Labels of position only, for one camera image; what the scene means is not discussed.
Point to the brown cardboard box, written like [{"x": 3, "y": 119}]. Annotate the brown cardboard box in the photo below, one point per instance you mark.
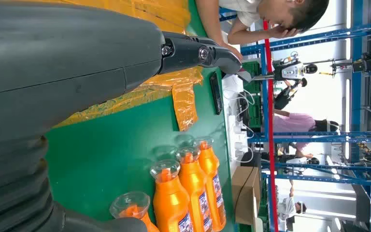
[{"x": 244, "y": 192}]

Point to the green plastic crate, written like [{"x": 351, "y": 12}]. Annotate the green plastic crate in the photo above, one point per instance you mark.
[{"x": 255, "y": 112}]

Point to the green table mat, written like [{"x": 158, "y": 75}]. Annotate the green table mat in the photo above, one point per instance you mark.
[{"x": 108, "y": 153}]

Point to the white desk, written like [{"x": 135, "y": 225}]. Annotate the white desk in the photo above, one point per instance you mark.
[{"x": 227, "y": 83}]

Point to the black smartphone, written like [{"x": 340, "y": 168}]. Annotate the black smartphone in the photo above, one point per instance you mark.
[{"x": 216, "y": 93}]

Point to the person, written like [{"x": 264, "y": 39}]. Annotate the person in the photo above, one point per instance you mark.
[
  {"x": 246, "y": 12},
  {"x": 294, "y": 123}
]

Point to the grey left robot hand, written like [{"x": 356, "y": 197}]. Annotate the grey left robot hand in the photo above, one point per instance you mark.
[{"x": 60, "y": 64}]

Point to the red barrier pole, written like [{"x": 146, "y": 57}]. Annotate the red barrier pole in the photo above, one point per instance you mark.
[{"x": 270, "y": 128}]

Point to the background humanoid robot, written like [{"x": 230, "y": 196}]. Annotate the background humanoid robot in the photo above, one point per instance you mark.
[{"x": 289, "y": 71}]

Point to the blue steel rack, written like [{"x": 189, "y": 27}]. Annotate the blue steel rack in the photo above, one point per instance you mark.
[{"x": 316, "y": 139}]

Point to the yellow taped cardboard sheet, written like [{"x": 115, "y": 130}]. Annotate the yellow taped cardboard sheet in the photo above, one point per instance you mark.
[{"x": 182, "y": 109}]

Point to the white power strip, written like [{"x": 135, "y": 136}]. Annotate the white power strip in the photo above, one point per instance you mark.
[{"x": 233, "y": 128}]

